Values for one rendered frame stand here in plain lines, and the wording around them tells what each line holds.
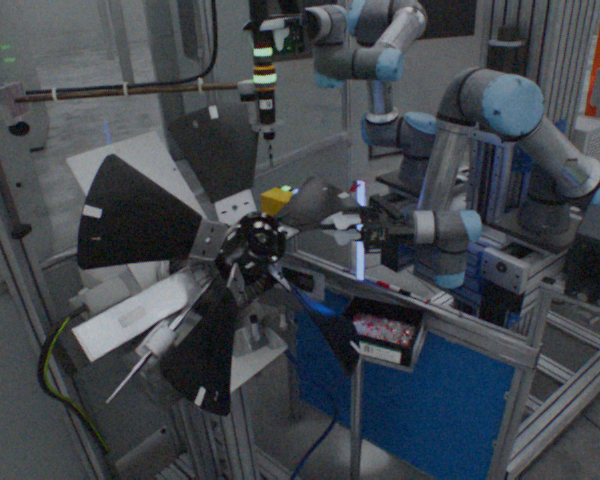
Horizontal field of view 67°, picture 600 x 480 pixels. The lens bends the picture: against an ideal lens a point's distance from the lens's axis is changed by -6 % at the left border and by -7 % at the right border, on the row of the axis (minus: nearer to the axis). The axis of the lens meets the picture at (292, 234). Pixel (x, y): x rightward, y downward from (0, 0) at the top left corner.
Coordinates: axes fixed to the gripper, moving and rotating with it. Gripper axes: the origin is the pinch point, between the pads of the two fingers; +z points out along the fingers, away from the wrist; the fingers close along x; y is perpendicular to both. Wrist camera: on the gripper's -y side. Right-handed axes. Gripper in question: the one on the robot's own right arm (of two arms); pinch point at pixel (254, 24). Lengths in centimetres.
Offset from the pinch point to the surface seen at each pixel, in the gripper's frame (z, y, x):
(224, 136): -3.8, 24.9, 14.0
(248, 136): -6.7, 25.3, 9.3
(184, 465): 7, 156, 48
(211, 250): 14.4, 43.8, 6.0
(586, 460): -74, 164, -90
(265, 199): -38, 58, 29
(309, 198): -17.8, 44.0, 0.3
